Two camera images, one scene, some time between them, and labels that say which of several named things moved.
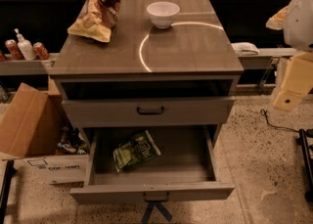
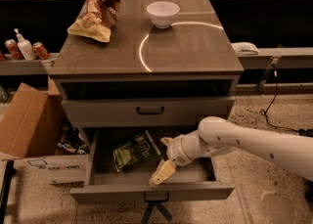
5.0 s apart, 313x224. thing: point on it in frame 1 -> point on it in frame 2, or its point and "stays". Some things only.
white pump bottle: [25, 46] stays
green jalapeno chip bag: [140, 149] stays
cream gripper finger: [277, 21] -> [166, 140]
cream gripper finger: [287, 100] -> [164, 169]
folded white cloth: [245, 48] stays
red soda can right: [41, 51] stays
